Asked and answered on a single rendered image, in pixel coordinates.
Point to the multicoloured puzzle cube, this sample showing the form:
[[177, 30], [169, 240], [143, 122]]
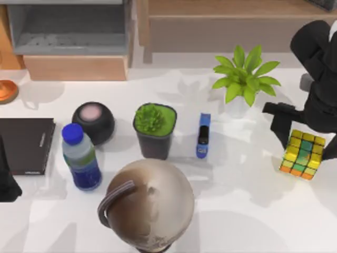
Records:
[[302, 155]]

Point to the pale grey rounded box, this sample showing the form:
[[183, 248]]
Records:
[[306, 82]]

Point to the white pot with leafy plant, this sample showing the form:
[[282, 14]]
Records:
[[245, 76]]

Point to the dark grey box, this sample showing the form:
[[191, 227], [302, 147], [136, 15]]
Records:
[[322, 3]]

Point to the wooden open shelf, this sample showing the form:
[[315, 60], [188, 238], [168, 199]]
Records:
[[223, 29]]

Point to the black pot with green plant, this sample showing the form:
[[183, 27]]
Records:
[[154, 131]]

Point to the beige globe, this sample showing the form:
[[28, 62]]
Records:
[[152, 205]]

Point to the black round speaker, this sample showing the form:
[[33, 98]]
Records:
[[94, 122]]

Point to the blue-capped water bottle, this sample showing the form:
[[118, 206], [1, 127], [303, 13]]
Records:
[[83, 160]]

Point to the pale wooden drawer front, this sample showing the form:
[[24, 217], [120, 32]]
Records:
[[75, 67]]

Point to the black book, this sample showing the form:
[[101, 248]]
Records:
[[26, 145]]

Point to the orange round base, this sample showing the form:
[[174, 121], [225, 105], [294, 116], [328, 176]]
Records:
[[6, 91]]

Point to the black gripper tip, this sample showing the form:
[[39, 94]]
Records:
[[8, 179]]

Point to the wooden cupboard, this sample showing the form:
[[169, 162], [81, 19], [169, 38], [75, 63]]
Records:
[[9, 50]]

